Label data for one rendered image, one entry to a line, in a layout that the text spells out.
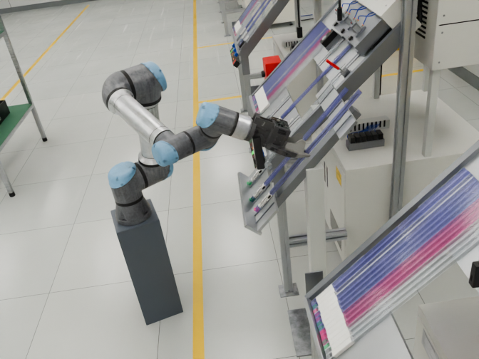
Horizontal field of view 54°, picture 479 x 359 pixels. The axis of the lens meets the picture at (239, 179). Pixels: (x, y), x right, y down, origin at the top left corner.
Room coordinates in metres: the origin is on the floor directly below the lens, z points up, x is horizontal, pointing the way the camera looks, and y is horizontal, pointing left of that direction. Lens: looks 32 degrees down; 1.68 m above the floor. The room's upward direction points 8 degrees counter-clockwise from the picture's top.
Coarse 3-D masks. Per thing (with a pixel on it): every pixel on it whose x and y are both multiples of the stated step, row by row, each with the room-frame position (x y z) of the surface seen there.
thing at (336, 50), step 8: (344, 0) 2.31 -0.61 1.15; (336, 8) 2.31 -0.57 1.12; (344, 8) 2.23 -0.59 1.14; (328, 16) 2.32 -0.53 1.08; (336, 16) 2.23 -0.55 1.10; (328, 24) 2.25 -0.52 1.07; (344, 40) 1.97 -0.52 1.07; (336, 48) 1.96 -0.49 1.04; (352, 48) 1.85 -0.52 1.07; (320, 56) 2.04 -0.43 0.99; (328, 56) 1.97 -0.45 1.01; (336, 56) 1.91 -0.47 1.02; (344, 56) 1.85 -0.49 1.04; (352, 56) 1.79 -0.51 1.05; (360, 56) 1.74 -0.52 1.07; (320, 64) 1.97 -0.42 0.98; (328, 64) 1.91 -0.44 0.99; (336, 64) 1.85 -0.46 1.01; (344, 64) 1.79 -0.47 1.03; (352, 64) 1.74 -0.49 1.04; (328, 72) 1.86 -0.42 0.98; (336, 72) 1.80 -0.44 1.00
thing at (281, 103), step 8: (280, 96) 2.06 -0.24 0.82; (288, 96) 1.99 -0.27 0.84; (272, 104) 2.07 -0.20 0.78; (280, 104) 1.99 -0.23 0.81; (288, 104) 1.93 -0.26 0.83; (264, 112) 2.07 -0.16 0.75; (272, 112) 2.00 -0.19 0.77; (280, 112) 1.93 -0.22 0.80; (296, 112) 1.81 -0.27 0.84; (288, 120) 1.81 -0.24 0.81; (296, 120) 1.75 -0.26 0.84
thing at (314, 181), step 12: (312, 168) 1.36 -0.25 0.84; (312, 180) 1.35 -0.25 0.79; (312, 192) 1.35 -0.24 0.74; (312, 204) 1.35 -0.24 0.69; (324, 204) 1.36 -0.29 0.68; (312, 216) 1.35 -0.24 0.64; (324, 216) 1.35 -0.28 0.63; (312, 228) 1.35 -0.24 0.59; (324, 228) 1.35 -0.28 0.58; (312, 240) 1.35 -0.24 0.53; (324, 240) 1.35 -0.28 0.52; (312, 252) 1.35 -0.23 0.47; (324, 252) 1.35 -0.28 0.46; (312, 264) 1.35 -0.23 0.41; (324, 264) 1.35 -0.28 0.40; (324, 276) 1.35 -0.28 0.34; (288, 312) 1.50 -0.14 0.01; (300, 312) 1.49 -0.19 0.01; (300, 324) 1.42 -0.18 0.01; (300, 336) 1.35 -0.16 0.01; (300, 348) 1.29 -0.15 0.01
